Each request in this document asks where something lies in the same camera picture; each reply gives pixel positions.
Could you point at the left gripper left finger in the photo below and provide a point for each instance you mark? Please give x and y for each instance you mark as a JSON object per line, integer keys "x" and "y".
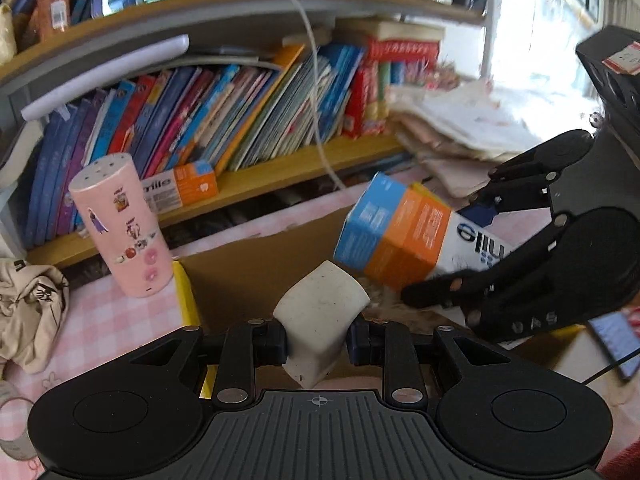
{"x": 247, "y": 347}

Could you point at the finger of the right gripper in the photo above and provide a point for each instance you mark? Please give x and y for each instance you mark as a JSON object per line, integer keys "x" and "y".
{"x": 526, "y": 263}
{"x": 522, "y": 183}

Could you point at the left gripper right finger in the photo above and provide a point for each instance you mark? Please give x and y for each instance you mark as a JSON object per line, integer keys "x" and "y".
{"x": 388, "y": 346}

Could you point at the cream foam cube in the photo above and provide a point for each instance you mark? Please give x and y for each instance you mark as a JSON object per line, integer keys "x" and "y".
{"x": 316, "y": 314}

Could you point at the usmile white orange box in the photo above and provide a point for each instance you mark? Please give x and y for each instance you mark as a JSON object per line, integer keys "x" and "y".
{"x": 397, "y": 236}

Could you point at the clear packing tape roll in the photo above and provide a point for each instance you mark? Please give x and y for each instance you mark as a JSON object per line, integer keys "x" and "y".
{"x": 15, "y": 442}

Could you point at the black smartphone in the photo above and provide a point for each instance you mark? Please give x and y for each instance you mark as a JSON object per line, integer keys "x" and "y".
{"x": 618, "y": 339}

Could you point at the yellow cardboard box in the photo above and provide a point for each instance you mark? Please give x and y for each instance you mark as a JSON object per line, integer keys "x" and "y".
{"x": 244, "y": 279}

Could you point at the stack of papers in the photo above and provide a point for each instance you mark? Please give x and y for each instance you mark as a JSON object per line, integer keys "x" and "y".
{"x": 457, "y": 135}

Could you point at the pink sticker cylinder canister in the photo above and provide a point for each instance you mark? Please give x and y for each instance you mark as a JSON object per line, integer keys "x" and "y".
{"x": 108, "y": 195}

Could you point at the row of children's books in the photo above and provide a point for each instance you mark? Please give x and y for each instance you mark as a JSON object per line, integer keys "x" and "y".
{"x": 231, "y": 113}

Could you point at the cream canvas tote bag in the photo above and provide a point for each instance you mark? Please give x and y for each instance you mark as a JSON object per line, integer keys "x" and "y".
{"x": 34, "y": 304}

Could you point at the white foam tube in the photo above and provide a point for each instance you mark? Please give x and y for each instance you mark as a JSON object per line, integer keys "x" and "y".
{"x": 117, "y": 68}

